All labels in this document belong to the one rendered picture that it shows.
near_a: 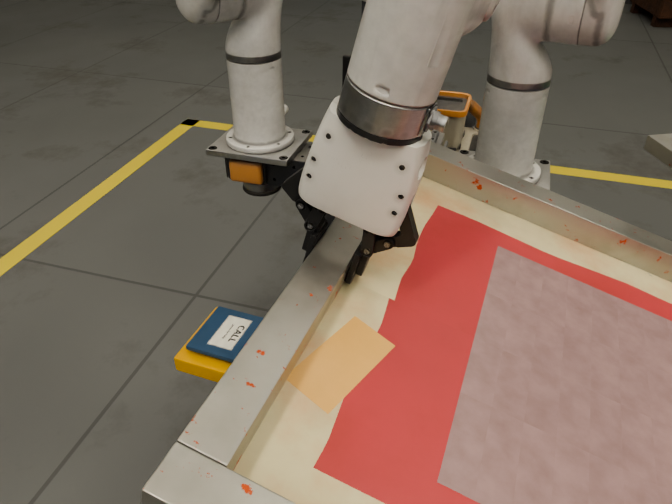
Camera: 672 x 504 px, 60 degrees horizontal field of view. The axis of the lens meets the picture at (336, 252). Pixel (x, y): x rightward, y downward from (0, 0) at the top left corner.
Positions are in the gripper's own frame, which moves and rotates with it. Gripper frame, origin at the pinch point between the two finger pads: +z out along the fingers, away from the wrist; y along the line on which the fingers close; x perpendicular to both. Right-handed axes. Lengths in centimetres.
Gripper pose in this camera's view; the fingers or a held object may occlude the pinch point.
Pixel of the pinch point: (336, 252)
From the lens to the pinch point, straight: 57.7
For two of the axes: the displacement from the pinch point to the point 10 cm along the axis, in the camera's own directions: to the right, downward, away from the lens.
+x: -3.5, 5.4, -7.6
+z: -2.5, 7.3, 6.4
